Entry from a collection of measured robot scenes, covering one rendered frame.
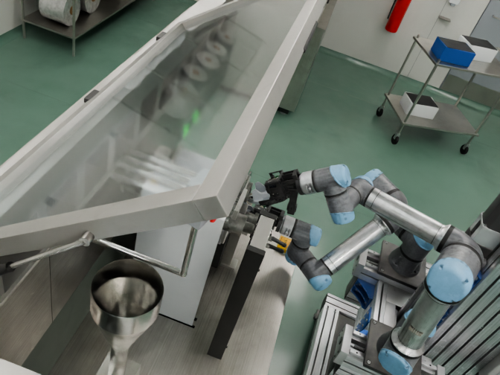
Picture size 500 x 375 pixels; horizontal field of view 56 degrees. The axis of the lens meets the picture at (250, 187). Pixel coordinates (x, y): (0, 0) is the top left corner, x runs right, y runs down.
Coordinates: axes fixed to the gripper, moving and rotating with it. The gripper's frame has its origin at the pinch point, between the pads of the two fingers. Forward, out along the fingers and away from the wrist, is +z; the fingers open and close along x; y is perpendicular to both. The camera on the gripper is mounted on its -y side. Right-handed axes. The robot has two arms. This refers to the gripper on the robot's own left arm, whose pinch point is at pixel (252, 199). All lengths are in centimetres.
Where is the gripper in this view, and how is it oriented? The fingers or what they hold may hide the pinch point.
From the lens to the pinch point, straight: 165.7
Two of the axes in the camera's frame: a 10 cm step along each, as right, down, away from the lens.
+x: -2.6, 5.9, -7.6
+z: -8.8, 1.9, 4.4
